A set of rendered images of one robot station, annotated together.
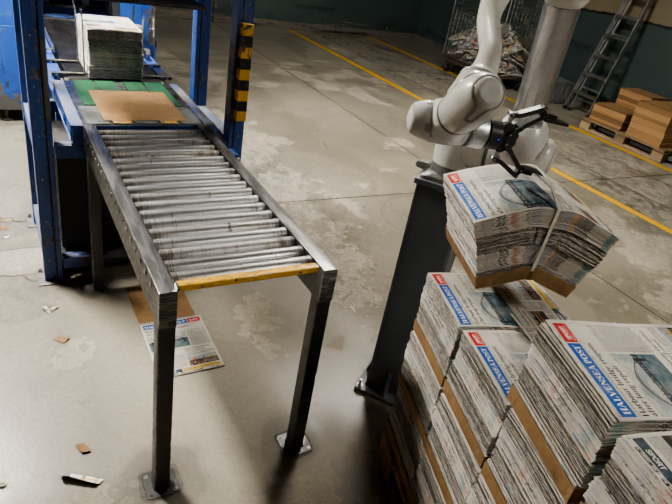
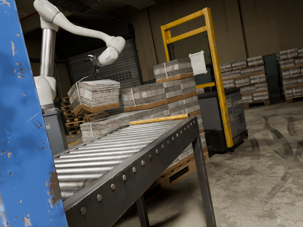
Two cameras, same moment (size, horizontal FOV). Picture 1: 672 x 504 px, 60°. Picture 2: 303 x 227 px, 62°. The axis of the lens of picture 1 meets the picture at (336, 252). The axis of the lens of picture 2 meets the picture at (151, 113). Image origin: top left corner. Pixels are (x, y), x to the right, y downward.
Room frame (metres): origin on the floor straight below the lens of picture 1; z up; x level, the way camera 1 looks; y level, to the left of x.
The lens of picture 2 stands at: (2.30, 1.67, 1.02)
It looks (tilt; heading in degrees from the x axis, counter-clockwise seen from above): 6 degrees down; 239
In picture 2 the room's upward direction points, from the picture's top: 11 degrees counter-clockwise
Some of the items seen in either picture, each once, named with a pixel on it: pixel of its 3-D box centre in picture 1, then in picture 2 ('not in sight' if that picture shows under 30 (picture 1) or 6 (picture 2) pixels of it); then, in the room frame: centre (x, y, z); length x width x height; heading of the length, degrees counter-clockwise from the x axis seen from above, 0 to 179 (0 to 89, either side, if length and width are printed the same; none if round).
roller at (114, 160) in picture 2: (179, 176); (81, 166); (2.07, 0.66, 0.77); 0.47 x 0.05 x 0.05; 124
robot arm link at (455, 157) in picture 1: (464, 134); (39, 91); (2.00, -0.36, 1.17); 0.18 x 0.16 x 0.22; 71
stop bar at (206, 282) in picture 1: (251, 276); (158, 119); (1.40, 0.23, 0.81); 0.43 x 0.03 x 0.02; 124
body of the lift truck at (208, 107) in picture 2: not in sight; (215, 118); (-0.39, -1.05, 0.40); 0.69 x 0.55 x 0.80; 106
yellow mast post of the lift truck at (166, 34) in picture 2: not in sight; (176, 87); (0.06, -1.27, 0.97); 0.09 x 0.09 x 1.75; 16
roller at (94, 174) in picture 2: (170, 163); (57, 179); (2.18, 0.73, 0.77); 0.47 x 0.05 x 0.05; 124
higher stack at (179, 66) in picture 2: not in sight; (181, 113); (0.39, -0.83, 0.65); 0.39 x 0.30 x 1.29; 106
